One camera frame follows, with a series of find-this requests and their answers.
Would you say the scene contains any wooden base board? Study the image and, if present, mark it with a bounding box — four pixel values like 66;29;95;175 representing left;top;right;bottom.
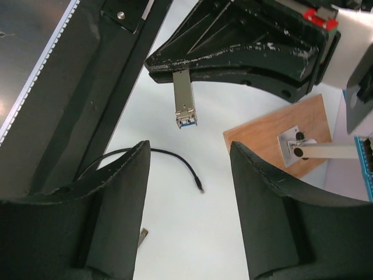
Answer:
223;94;332;179

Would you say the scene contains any black ethernet cable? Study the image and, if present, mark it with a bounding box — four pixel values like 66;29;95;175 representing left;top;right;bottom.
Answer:
76;148;206;195

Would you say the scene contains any white cable duct rail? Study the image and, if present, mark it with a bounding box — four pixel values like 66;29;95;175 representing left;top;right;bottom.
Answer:
1;1;80;139

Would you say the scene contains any dark grey network switch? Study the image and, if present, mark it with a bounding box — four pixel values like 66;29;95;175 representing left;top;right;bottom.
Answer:
343;85;372;201

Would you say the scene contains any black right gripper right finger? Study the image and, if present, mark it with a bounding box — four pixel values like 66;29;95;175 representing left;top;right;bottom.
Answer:
230;142;372;279

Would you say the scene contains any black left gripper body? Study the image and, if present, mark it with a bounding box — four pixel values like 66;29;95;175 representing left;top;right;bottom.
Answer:
301;0;373;90

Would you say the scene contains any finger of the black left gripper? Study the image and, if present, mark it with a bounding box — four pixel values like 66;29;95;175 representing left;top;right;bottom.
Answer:
148;65;342;103
145;1;326;81

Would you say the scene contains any silver SFP transceiver plug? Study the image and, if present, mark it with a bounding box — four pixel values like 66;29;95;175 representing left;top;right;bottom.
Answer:
173;69;198;129

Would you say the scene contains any spare silver SFP module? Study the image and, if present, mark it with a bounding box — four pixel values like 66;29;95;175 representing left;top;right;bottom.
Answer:
137;227;149;249

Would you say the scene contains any metal switch stand bracket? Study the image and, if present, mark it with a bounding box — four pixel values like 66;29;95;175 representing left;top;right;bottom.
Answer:
277;125;358;167

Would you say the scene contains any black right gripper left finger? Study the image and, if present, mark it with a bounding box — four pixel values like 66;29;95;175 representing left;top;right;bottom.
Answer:
1;141;150;279

